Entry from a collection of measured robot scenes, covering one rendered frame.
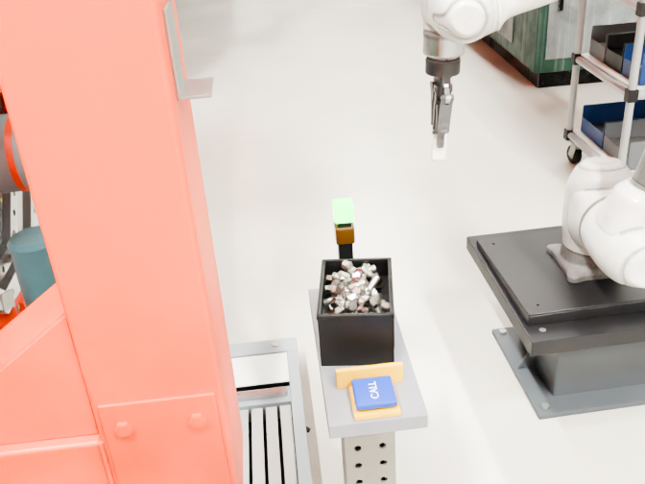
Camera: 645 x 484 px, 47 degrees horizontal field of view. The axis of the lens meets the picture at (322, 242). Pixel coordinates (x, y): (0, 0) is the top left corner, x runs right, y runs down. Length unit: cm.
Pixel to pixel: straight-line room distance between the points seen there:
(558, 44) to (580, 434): 264
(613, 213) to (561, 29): 260
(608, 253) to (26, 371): 117
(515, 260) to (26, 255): 119
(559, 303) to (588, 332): 9
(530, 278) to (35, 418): 126
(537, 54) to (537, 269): 239
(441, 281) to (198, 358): 165
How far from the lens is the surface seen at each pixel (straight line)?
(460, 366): 212
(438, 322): 228
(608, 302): 183
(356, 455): 153
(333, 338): 136
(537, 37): 417
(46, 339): 92
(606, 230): 168
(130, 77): 75
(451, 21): 141
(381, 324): 134
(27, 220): 166
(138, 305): 86
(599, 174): 182
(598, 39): 320
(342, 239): 153
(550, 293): 184
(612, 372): 205
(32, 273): 137
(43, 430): 101
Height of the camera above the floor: 133
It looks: 29 degrees down
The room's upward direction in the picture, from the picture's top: 4 degrees counter-clockwise
